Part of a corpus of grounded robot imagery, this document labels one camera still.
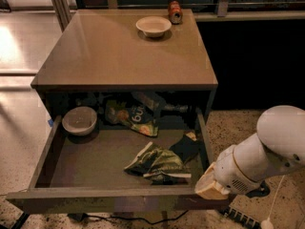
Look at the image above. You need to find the white cable with plug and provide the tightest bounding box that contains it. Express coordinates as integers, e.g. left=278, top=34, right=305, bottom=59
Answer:
left=260, top=175, right=286, bottom=229

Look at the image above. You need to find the green chip bag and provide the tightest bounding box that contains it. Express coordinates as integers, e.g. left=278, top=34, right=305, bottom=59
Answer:
left=105, top=99, right=158, bottom=137

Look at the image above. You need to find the black power strip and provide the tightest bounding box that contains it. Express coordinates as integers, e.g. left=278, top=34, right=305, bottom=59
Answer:
left=219, top=207, right=261, bottom=229

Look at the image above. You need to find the grey bowl in drawer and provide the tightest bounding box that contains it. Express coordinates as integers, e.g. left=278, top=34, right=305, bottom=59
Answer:
left=62, top=106, right=97, bottom=136

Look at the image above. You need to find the brown drawer cabinet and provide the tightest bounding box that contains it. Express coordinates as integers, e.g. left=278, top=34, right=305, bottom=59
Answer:
left=31, top=10, right=217, bottom=116

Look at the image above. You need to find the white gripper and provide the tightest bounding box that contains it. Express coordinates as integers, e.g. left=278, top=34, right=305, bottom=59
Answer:
left=194, top=145, right=270, bottom=200

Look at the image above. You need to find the plastic bottle in drawer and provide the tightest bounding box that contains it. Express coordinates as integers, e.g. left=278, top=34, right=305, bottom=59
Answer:
left=132, top=92, right=188, bottom=113

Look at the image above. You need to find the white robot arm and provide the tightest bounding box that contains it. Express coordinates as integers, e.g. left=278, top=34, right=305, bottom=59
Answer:
left=194, top=105, right=305, bottom=200

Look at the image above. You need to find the black power adapter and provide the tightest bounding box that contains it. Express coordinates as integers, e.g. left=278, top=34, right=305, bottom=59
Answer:
left=68, top=213, right=86, bottom=222

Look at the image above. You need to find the green striped snack bag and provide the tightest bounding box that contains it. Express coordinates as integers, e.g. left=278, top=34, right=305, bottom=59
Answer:
left=124, top=142, right=192, bottom=184

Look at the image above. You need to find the black power cable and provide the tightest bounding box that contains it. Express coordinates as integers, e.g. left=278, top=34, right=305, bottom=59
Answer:
left=83, top=209, right=190, bottom=226

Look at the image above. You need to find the orange soda can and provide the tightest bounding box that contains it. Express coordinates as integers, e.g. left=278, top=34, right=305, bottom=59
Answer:
left=168, top=1, right=183, bottom=24

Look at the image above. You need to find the black snack bag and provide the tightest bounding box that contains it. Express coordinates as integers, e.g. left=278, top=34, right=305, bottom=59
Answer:
left=169, top=132, right=200, bottom=163

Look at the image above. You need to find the drawer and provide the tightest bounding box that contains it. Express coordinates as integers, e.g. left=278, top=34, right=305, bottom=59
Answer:
left=7, top=113, right=233, bottom=214

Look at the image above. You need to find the white bowl on cabinet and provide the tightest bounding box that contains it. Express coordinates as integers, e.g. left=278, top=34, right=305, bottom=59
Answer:
left=135, top=16, right=172, bottom=38

